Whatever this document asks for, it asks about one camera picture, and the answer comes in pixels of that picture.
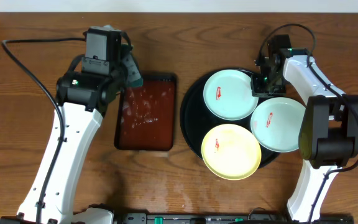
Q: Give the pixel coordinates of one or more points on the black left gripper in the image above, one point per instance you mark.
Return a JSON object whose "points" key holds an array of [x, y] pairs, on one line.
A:
{"points": [[132, 72]]}

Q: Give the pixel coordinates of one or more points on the green yellow sponge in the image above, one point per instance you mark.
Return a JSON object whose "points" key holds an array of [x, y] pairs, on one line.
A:
{"points": [[133, 77]]}

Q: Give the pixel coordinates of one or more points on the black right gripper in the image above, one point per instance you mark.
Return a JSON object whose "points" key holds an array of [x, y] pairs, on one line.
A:
{"points": [[258, 90]]}

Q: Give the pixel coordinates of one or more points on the yellow plate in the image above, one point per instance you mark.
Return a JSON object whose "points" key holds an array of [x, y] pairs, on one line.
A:
{"points": [[231, 152]]}

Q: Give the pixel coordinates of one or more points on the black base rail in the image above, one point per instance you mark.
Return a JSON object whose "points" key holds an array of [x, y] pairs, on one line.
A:
{"points": [[142, 218]]}

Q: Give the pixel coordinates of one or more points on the round black tray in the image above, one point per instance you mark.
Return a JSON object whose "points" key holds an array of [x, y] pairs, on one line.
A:
{"points": [[196, 119]]}

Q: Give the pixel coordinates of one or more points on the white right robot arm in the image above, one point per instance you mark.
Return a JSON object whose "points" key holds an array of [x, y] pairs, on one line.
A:
{"points": [[328, 135]]}

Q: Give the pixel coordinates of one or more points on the rectangular tray of red water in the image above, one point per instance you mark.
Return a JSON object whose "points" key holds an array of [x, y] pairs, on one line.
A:
{"points": [[146, 116]]}

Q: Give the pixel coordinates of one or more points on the light green plate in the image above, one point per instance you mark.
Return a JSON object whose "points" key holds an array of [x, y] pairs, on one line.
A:
{"points": [[276, 124], [228, 95]]}

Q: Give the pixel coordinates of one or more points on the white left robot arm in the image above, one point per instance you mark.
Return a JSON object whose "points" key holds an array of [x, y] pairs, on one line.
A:
{"points": [[90, 84]]}

